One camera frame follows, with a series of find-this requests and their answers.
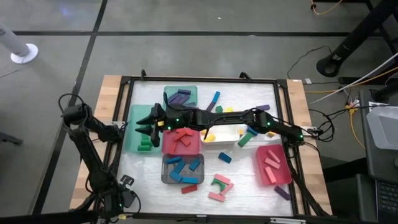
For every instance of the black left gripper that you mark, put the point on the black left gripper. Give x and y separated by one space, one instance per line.
128 199

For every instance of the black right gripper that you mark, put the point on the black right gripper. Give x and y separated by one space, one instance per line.
171 119

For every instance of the red wooden block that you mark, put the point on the red wooden block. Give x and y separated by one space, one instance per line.
186 141
178 136
189 188
188 132
173 147

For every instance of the purple wooden block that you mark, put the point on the purple wooden block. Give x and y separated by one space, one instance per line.
184 92
178 99
282 193
172 98
211 106
184 99
263 107

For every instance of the gray translucent plastic bin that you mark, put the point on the gray translucent plastic bin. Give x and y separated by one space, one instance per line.
186 172

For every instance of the dark green wooden block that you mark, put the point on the dark green wooden block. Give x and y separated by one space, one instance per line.
214 182

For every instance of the green arch wooden block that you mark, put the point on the green arch wooden block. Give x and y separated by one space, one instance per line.
222 187

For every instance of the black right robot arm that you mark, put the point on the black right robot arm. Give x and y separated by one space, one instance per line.
230 117

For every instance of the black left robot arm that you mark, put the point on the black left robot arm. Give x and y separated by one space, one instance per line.
93 161

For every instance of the large teal plastic bin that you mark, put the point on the large teal plastic bin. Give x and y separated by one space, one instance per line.
132 143

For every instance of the white table cover sheet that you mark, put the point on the white table cover sheet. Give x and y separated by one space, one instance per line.
149 193

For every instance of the red translucent plastic bin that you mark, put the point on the red translucent plastic bin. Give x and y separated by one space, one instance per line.
194 149
281 177

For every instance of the small teal plastic bin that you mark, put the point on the small teal plastic bin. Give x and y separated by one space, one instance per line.
192 90

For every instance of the white plastic bin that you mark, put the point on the white plastic bin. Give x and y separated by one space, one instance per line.
224 137

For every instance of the small yellow wooden block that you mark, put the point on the small yellow wooden block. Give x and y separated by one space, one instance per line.
241 132

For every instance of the dark floor object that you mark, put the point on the dark floor object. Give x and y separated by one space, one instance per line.
9 138

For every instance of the white round pole stand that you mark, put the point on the white round pole stand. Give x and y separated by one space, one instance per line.
23 53

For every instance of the small white adapter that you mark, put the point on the small white adapter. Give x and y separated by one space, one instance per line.
308 81

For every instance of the black stand leg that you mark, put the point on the black stand leg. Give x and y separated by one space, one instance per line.
351 40

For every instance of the black cabinet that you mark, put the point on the black cabinet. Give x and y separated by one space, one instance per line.
373 168

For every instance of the gray plastic box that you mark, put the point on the gray plastic box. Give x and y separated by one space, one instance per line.
384 127

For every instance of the black keyboard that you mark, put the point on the black keyboard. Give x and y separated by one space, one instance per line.
387 196

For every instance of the black frame clamp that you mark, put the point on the black frame clamp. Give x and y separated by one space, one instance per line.
245 75
143 74

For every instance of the black aluminium table frame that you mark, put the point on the black aluminium table frame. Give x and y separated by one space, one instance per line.
202 80

